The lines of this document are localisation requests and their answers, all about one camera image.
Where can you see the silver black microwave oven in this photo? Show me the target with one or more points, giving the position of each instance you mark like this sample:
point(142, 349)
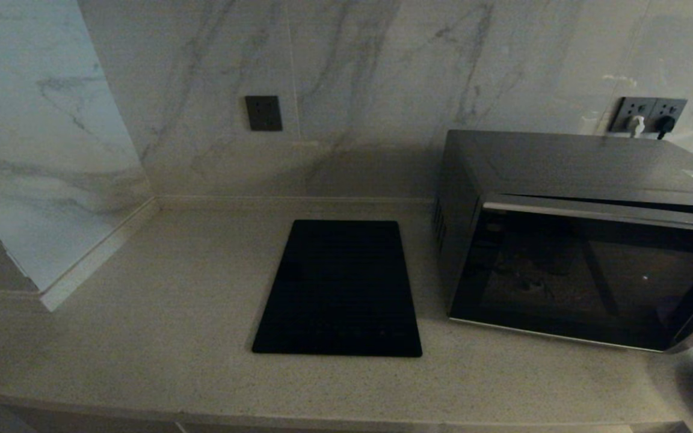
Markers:
point(563, 165)

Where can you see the white power plug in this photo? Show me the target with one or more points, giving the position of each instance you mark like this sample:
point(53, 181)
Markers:
point(636, 126)

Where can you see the grey wall socket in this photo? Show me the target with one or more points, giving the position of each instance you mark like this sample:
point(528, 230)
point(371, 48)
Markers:
point(671, 108)
point(630, 108)

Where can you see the dark single wall socket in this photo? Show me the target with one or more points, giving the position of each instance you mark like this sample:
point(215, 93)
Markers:
point(263, 113)

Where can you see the black power plug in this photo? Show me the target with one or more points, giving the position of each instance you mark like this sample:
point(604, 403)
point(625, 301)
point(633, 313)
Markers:
point(664, 125)

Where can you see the black induction cooktop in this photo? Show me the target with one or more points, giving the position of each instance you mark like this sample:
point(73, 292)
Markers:
point(337, 288)

